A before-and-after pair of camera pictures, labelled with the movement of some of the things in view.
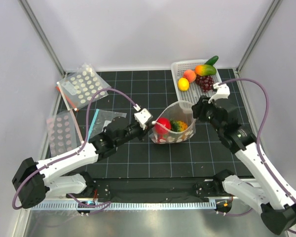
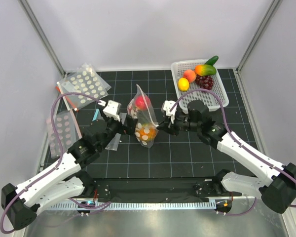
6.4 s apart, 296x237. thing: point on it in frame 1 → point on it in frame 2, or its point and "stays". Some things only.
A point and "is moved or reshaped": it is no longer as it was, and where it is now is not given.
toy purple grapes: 206,82 stays
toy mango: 205,70 stays
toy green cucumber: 212,60 stays
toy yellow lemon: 183,84 stays
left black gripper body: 133,131 → 117,127
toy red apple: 159,129 is moved or reshaped
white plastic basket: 195,92 stays
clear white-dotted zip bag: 175,123 is moved or reshaped
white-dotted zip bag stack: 79,85 stays
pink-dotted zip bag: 63,133 stays
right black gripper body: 204,111 → 178,125
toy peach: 190,75 stays
